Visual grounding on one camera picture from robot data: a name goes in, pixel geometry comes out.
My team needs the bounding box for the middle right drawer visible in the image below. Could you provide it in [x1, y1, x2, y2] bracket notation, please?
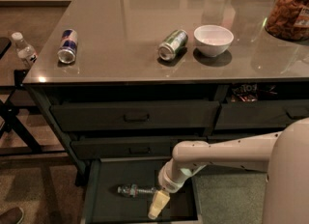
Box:
[207, 128, 282, 144]

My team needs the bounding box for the top left drawer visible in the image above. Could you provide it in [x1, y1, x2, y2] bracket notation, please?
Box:
[50, 99, 219, 131]

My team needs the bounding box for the clear plastic water bottle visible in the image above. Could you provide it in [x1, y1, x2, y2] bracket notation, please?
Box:
[117, 183, 156, 198]

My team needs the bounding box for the green silver soda can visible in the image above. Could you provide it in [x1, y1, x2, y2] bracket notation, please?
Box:
[157, 30, 188, 61]

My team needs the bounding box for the open bottom left drawer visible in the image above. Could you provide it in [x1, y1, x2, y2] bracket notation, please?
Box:
[80, 158, 203, 224]

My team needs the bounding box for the snack bag in drawer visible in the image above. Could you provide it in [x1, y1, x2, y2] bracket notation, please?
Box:
[231, 83, 278, 102]

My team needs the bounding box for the dark shoe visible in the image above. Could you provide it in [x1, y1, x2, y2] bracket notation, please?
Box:
[0, 207, 24, 224]

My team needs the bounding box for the middle left drawer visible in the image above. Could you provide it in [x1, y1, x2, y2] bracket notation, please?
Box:
[70, 136, 207, 159]

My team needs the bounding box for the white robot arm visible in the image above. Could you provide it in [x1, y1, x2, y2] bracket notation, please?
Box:
[148, 118, 309, 224]

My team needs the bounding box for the blue silver energy drink can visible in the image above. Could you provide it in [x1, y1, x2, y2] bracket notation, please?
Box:
[57, 29, 78, 64]

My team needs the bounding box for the water bottle on side table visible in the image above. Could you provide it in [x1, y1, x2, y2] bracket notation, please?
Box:
[12, 32, 38, 69]

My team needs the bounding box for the dark grey cabinet counter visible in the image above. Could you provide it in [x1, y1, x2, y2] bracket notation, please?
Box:
[25, 0, 309, 175]

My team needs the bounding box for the clear snack jar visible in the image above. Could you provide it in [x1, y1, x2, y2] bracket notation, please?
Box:
[265, 0, 309, 42]

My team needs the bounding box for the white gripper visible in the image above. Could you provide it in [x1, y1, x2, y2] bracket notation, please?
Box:
[148, 162, 205, 219]

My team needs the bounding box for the white ceramic bowl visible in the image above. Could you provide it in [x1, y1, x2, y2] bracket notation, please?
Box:
[193, 25, 234, 57]

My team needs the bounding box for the black side table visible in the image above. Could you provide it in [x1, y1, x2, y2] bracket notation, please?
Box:
[0, 37, 66, 156]

